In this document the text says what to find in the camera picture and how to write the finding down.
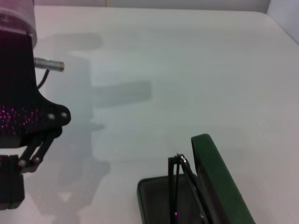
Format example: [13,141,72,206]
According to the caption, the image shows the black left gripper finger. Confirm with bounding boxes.
[0,126,63,210]

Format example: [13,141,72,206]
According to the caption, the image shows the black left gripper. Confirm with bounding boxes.
[0,32,71,149]

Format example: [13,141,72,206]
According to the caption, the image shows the black glasses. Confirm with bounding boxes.
[167,153,212,224]

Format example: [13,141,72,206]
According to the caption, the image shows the green glasses case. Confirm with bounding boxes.
[137,133,256,224]

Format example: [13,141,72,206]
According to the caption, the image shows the left arm cable connector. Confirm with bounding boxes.
[34,56,65,91]

